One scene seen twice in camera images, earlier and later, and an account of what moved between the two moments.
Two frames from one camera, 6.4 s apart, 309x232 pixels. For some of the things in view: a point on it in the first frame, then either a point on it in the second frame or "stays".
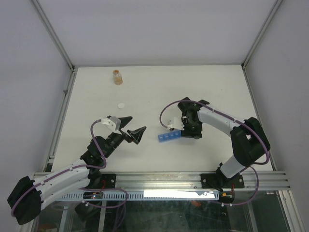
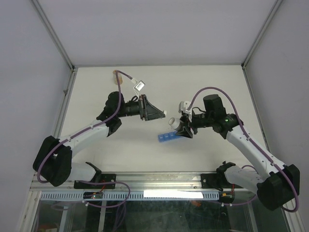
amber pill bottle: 118,77 stays
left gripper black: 135,134 → 147,111
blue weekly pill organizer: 172,135 stays
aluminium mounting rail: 187,181 stays
